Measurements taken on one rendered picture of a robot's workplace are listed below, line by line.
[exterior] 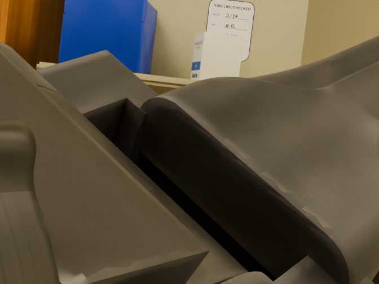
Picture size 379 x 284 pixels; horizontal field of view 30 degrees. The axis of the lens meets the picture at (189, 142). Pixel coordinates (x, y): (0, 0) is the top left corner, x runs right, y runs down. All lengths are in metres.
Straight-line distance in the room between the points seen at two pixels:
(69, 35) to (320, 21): 0.65
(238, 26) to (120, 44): 0.18
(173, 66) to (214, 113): 0.80
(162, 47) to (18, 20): 0.19
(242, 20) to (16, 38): 0.30
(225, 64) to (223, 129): 0.72
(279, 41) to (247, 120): 0.79
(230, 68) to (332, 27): 0.55
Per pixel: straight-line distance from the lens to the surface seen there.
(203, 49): 0.87
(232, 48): 0.87
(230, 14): 0.96
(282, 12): 0.96
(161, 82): 0.84
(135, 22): 0.86
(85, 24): 0.87
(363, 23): 1.41
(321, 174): 0.16
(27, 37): 0.99
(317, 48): 1.39
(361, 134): 0.18
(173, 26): 0.96
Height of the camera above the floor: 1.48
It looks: 3 degrees down
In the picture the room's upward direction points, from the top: 7 degrees clockwise
